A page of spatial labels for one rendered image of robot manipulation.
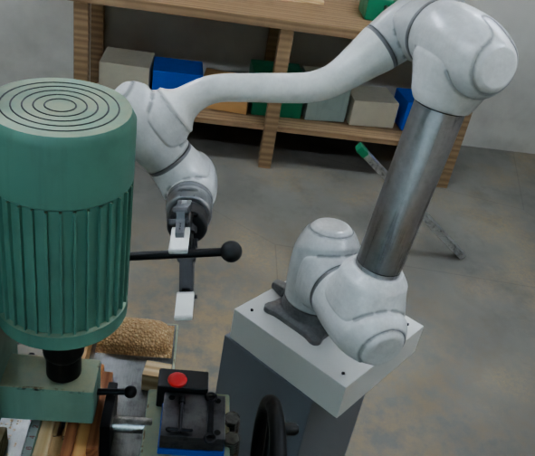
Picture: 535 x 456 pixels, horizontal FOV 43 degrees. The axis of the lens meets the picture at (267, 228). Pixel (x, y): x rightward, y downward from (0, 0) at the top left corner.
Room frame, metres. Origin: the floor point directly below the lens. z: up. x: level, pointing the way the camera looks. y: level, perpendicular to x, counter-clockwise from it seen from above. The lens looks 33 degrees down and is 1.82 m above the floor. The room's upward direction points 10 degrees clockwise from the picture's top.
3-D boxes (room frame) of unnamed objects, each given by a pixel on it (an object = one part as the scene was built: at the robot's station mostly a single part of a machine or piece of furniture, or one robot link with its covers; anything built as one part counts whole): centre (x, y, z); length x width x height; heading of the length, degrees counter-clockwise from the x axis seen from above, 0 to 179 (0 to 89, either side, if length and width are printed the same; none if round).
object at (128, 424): (0.71, 0.16, 0.95); 0.09 x 0.07 x 0.09; 8
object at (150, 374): (0.85, 0.14, 0.92); 0.05 x 0.04 x 0.04; 91
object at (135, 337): (0.96, 0.21, 0.92); 0.14 x 0.09 x 0.04; 98
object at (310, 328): (1.39, -0.13, 0.72); 0.22 x 0.18 x 0.06; 53
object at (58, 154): (0.72, 0.26, 1.32); 0.18 x 0.18 x 0.31
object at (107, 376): (0.73, 0.21, 0.93); 0.16 x 0.02 x 0.05; 8
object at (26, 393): (0.72, 0.28, 0.99); 0.14 x 0.07 x 0.09; 98
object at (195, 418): (0.73, 0.07, 0.99); 0.13 x 0.11 x 0.06; 8
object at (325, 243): (1.37, -0.16, 0.86); 0.18 x 0.16 x 0.22; 26
